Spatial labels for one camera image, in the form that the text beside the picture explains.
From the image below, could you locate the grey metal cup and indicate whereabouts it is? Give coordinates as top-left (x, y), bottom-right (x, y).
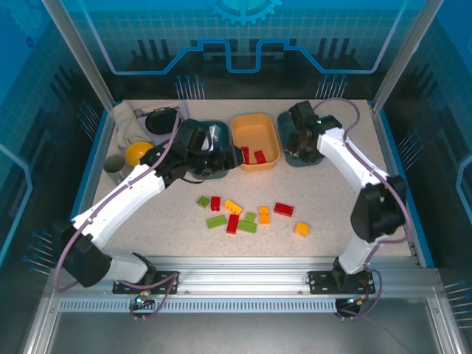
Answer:
top-left (103, 153), bottom-right (130, 185)

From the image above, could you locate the slotted grey cable duct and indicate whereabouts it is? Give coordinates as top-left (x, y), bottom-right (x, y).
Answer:
top-left (58, 299), bottom-right (339, 314)

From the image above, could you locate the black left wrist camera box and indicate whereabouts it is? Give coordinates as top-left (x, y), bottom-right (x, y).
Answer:
top-left (177, 119), bottom-right (223, 153)

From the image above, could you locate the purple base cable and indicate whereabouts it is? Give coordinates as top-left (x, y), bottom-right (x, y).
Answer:
top-left (337, 267), bottom-right (384, 322)
top-left (119, 274), bottom-right (180, 322)

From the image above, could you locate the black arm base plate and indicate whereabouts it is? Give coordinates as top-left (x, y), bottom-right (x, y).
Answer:
top-left (112, 271), bottom-right (181, 296)
top-left (308, 271), bottom-right (376, 295)

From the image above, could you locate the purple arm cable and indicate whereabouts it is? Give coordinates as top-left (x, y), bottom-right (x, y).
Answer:
top-left (312, 97), bottom-right (411, 266)
top-left (54, 110), bottom-right (185, 294)

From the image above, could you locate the long yellow lego brick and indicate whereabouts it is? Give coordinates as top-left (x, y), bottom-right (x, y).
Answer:
top-left (223, 199), bottom-right (243, 216)

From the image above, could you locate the yellow plastic container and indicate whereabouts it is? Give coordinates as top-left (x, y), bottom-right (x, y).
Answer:
top-left (231, 113), bottom-right (281, 173)

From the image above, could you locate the aluminium frame post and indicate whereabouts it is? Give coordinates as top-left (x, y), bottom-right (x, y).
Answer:
top-left (41, 0), bottom-right (115, 111)
top-left (371, 0), bottom-right (448, 110)

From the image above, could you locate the lavender plastic tray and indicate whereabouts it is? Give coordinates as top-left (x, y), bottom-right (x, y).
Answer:
top-left (134, 101), bottom-right (191, 147)

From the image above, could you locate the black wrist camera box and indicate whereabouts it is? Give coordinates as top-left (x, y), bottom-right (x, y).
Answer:
top-left (288, 100), bottom-right (315, 128)
top-left (177, 119), bottom-right (223, 153)

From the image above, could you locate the black round plate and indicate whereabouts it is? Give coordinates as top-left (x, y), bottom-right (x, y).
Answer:
top-left (145, 108), bottom-right (181, 136)

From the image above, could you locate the teal plastic container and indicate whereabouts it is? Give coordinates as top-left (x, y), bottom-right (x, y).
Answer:
top-left (276, 110), bottom-right (326, 168)
top-left (191, 119), bottom-right (232, 181)

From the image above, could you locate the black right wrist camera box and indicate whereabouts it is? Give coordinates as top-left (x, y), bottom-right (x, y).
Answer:
top-left (288, 100), bottom-right (315, 128)

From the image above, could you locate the yellow bowl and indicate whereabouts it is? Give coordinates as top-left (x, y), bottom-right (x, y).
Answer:
top-left (124, 142), bottom-right (155, 167)

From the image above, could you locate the aluminium mounting rail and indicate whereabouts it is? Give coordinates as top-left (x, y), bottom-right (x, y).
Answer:
top-left (110, 256), bottom-right (440, 296)

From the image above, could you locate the grey folded cloth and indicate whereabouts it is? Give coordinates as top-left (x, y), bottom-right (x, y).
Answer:
top-left (112, 102), bottom-right (154, 150)

